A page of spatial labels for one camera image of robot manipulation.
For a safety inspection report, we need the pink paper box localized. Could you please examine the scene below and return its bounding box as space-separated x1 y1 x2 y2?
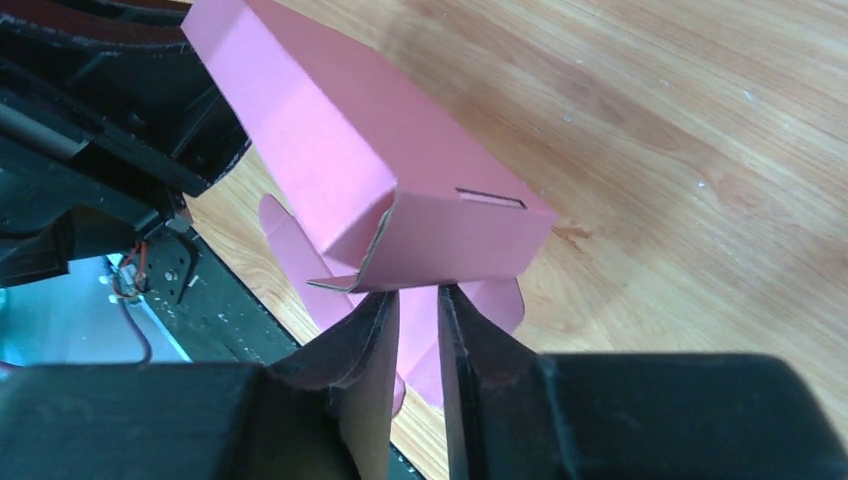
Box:
182 1 557 408

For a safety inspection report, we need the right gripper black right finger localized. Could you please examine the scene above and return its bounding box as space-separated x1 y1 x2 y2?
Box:
438 285 847 479

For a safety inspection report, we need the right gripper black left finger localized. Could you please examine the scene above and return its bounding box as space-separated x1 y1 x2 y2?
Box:
1 292 399 479

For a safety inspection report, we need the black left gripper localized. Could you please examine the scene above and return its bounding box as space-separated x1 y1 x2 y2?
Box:
1 0 250 287

